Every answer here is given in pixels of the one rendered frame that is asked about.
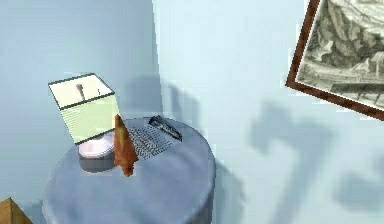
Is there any orange-brown pointed statue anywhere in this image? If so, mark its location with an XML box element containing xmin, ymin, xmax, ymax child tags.
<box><xmin>113</xmin><ymin>114</ymin><xmax>140</xmax><ymax>177</ymax></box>

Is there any round blue-grey table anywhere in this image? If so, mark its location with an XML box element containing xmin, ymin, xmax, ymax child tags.
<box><xmin>41</xmin><ymin>116</ymin><xmax>217</xmax><ymax>224</ymax></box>

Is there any pale green shade table lamp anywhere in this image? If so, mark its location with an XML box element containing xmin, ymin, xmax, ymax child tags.
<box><xmin>47</xmin><ymin>72</ymin><xmax>121</xmax><ymax>174</ymax></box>

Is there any brown framed grey picture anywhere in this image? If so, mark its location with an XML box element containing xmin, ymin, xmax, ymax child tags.
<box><xmin>285</xmin><ymin>0</ymin><xmax>384</xmax><ymax>122</ymax></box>

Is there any light brown wooden furniture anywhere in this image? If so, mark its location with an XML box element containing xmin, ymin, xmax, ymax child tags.
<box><xmin>0</xmin><ymin>197</ymin><xmax>34</xmax><ymax>224</ymax></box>

